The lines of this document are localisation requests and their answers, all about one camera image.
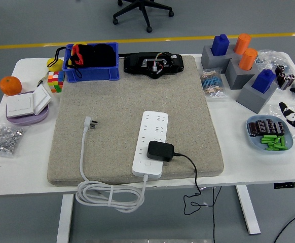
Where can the green battery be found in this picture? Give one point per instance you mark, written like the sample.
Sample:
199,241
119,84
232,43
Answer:
269,137
282,141
268,140
275,148
274,144

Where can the colourful puzzle cube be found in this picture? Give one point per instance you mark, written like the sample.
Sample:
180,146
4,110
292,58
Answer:
55,82

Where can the dark brown capacitor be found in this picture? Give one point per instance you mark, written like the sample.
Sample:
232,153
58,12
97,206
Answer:
270,126
280,127
253,129
261,127

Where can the blue square peg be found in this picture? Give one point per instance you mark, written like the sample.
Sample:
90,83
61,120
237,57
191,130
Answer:
220,45
263,82

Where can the light blue plate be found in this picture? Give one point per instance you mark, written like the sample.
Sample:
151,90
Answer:
255,144

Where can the clear bag of blue parts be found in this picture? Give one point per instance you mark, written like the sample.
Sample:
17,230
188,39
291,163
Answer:
271,58

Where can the blue plastic bin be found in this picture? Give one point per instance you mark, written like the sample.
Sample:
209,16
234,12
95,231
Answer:
91,73

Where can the black table control panel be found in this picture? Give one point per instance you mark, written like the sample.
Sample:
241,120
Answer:
289,185

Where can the orange fruit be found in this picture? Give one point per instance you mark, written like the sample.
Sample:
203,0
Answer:
10,86

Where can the wide grey socket block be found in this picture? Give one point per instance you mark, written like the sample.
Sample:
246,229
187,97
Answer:
213,62

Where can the purple dish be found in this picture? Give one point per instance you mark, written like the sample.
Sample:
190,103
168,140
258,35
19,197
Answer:
28,121

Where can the black office chair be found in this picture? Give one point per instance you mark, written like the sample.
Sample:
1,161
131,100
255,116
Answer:
143,10

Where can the white power strip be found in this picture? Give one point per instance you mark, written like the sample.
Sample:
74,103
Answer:
152,126

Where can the large black cylinder capacitor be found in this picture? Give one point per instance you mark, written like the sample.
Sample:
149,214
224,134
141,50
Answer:
280,73
284,79
290,81

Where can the black plug adapter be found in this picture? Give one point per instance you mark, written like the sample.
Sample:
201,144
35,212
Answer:
160,151

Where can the bag of metal nuts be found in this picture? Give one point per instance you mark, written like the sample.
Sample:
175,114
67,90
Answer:
4,139

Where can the white wall switch panel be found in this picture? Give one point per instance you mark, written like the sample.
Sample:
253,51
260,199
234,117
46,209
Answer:
19,105
42,98

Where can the orange cylinder peg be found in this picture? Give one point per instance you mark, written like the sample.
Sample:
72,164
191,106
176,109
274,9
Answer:
248,59
242,44

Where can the black pouch with orange trim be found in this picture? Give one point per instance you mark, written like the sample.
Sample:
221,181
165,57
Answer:
102,55

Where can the grey-brown mat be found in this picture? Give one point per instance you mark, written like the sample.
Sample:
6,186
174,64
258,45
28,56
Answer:
112,101

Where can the black electronic device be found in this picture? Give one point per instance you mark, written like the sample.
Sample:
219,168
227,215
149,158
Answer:
134,63

